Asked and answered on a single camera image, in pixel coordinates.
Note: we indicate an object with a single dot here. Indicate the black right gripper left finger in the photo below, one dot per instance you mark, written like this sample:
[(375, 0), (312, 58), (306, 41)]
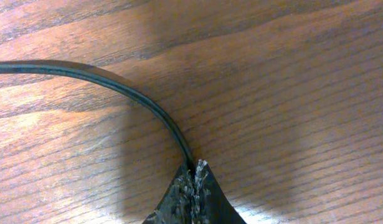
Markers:
[(175, 206)]

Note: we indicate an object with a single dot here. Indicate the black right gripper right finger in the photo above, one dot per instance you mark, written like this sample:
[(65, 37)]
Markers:
[(210, 205)]

